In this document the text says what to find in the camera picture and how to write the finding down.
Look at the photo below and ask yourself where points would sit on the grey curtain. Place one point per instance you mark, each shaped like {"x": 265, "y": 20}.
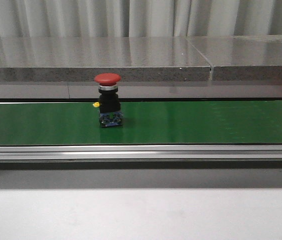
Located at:
{"x": 139, "y": 18}

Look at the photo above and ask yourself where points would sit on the aluminium conveyor frame rail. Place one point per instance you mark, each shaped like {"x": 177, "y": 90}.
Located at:
{"x": 141, "y": 156}

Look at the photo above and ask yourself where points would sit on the green conveyor belt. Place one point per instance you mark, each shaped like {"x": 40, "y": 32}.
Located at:
{"x": 153, "y": 122}

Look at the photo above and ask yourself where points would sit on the red mushroom push button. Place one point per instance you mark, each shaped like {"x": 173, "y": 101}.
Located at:
{"x": 110, "y": 114}

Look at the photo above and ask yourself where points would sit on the grey stone counter slab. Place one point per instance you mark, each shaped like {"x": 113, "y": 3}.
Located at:
{"x": 80, "y": 59}

